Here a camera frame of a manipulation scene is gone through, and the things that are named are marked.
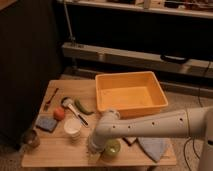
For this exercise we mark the dark purple grape bunch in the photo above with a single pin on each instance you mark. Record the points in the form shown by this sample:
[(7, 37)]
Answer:
[(91, 154)]

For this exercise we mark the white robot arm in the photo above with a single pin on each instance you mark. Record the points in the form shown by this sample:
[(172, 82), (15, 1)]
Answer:
[(191, 122)]

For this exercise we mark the green plastic cup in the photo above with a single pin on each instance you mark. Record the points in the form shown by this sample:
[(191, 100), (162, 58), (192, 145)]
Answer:
[(112, 148)]

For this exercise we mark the yellow plastic bin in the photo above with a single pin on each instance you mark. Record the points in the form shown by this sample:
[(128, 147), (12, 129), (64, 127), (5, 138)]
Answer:
[(132, 94)]

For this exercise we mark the green chili pepper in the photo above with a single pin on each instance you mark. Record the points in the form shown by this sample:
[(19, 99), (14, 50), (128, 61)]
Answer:
[(81, 108)]

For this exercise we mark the orange fruit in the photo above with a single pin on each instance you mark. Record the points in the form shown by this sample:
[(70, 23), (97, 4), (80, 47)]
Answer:
[(59, 113)]

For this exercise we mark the dark metal fork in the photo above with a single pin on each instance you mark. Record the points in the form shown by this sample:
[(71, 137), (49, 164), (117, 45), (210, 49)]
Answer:
[(47, 103)]

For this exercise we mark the black tool on shelf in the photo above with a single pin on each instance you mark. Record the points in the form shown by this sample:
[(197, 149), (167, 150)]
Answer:
[(177, 60)]

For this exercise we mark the blue sponge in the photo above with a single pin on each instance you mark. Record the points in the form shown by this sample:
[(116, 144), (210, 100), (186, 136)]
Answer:
[(46, 123)]

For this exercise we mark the blue grey cloth mitt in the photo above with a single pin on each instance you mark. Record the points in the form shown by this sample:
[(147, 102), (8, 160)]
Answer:
[(153, 147)]

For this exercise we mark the brown glass jar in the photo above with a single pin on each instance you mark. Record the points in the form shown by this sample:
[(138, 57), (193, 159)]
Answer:
[(30, 139)]

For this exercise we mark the white handled kitchen utensil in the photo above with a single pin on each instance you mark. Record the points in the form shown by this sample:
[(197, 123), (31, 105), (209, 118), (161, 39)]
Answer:
[(67, 102)]

